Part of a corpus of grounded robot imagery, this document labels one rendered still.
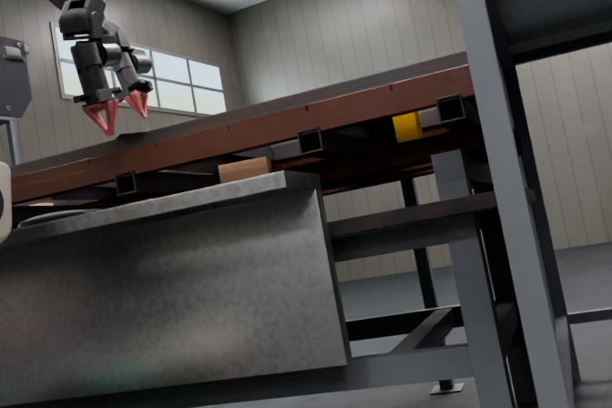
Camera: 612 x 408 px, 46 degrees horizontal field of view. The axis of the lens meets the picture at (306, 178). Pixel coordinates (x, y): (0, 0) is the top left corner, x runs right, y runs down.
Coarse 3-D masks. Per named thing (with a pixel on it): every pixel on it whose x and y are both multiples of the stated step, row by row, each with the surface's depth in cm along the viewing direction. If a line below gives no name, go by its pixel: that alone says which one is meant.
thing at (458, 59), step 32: (416, 64) 144; (448, 64) 142; (288, 96) 153; (320, 96) 151; (160, 128) 163; (192, 128) 161; (352, 128) 185; (384, 128) 196; (64, 160) 172; (224, 160) 202; (96, 192) 221
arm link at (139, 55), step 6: (120, 30) 209; (120, 36) 208; (126, 36) 210; (120, 42) 207; (126, 42) 209; (120, 48) 209; (126, 48) 210; (132, 48) 213; (138, 54) 215; (144, 54) 217; (138, 60) 213; (144, 60) 215; (150, 60) 217; (138, 66) 213; (144, 66) 215; (150, 66) 217; (138, 72) 215; (144, 72) 217
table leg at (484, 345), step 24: (456, 192) 142; (456, 216) 142; (456, 240) 141; (480, 240) 143; (456, 264) 141; (480, 264) 140; (480, 288) 140; (480, 312) 140; (480, 336) 139; (480, 360) 139; (504, 360) 140; (480, 384) 139; (504, 384) 138
